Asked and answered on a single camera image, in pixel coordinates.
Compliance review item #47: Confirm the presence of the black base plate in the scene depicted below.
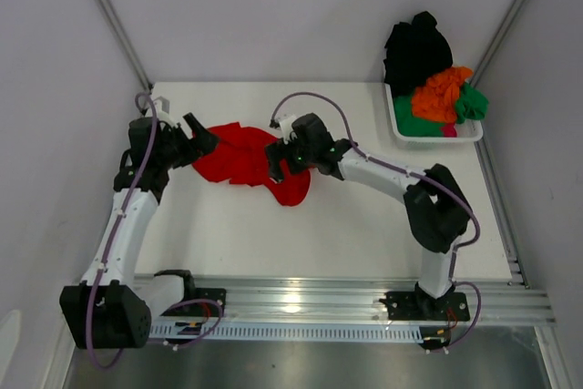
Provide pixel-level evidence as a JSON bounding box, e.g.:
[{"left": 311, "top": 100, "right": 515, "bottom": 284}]
[
  {"left": 379, "top": 291, "right": 470, "bottom": 322},
  {"left": 178, "top": 288, "right": 227, "bottom": 318}
]

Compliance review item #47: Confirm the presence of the red t shirt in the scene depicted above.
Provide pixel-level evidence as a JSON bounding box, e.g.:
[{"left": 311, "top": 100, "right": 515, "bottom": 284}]
[{"left": 192, "top": 122, "right": 311, "bottom": 207}]

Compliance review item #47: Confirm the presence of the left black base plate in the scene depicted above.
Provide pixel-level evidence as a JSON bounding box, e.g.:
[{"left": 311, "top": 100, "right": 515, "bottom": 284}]
[{"left": 178, "top": 288, "right": 227, "bottom": 318}]

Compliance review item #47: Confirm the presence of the slotted cable duct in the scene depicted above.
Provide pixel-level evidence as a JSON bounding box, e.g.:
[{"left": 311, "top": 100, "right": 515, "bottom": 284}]
[{"left": 149, "top": 321, "right": 423, "bottom": 343}]

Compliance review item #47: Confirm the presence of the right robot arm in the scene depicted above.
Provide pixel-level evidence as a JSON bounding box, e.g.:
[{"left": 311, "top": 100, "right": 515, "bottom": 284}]
[{"left": 265, "top": 113, "right": 472, "bottom": 320}]

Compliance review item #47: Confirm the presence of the orange t shirt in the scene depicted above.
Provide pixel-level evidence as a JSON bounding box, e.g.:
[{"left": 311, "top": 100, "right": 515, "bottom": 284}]
[{"left": 411, "top": 67, "right": 473, "bottom": 124}]

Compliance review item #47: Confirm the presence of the aluminium mounting rail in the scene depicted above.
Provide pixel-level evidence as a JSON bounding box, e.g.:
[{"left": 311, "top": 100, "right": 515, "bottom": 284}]
[{"left": 60, "top": 273, "right": 557, "bottom": 327}]

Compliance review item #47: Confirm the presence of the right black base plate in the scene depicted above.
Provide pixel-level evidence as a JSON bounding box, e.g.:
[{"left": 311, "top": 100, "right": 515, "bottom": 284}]
[{"left": 379, "top": 291, "right": 470, "bottom": 322}]

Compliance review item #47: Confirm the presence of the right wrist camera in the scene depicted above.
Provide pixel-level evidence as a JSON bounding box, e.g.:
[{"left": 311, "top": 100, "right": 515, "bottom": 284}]
[{"left": 270, "top": 114, "right": 297, "bottom": 144}]

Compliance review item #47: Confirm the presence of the corner metal profile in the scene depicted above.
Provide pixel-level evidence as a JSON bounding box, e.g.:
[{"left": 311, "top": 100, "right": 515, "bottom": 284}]
[
  {"left": 472, "top": 0, "right": 528, "bottom": 83},
  {"left": 94, "top": 0, "right": 152, "bottom": 90}
]

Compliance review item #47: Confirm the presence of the white plastic basket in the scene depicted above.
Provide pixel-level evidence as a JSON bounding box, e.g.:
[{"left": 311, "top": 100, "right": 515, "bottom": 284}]
[{"left": 384, "top": 84, "right": 484, "bottom": 149}]

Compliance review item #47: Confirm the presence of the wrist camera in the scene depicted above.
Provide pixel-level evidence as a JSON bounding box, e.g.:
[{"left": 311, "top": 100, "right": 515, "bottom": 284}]
[
  {"left": 140, "top": 97, "right": 179, "bottom": 128},
  {"left": 270, "top": 114, "right": 297, "bottom": 144}
]

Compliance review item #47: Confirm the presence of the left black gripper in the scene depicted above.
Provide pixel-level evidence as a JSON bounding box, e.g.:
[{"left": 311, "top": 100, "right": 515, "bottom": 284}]
[{"left": 157, "top": 114, "right": 220, "bottom": 170}]

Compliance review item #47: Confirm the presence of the left corner metal profile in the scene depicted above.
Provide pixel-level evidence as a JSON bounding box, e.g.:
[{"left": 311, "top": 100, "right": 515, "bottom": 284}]
[{"left": 94, "top": 0, "right": 152, "bottom": 90}]

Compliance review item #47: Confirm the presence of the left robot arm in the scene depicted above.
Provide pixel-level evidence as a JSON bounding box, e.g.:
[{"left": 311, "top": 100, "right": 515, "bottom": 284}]
[{"left": 59, "top": 112, "right": 223, "bottom": 350}]

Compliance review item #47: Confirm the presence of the green t shirt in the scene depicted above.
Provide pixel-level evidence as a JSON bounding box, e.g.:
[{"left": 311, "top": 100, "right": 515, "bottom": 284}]
[{"left": 394, "top": 84, "right": 489, "bottom": 137}]

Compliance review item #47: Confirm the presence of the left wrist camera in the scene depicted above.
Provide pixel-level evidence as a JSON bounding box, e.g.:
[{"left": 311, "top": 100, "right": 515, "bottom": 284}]
[{"left": 140, "top": 97, "right": 179, "bottom": 128}]

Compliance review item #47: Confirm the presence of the right corner metal profile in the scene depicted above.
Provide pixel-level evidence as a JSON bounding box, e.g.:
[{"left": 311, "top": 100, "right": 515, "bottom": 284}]
[{"left": 472, "top": 0, "right": 528, "bottom": 83}]

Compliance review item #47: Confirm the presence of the pink cloth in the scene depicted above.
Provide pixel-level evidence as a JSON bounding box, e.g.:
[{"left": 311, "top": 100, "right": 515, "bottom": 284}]
[{"left": 441, "top": 124, "right": 457, "bottom": 138}]

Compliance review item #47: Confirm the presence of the black t shirt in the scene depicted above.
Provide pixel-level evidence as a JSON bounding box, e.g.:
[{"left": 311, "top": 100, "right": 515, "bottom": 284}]
[{"left": 384, "top": 11, "right": 454, "bottom": 97}]

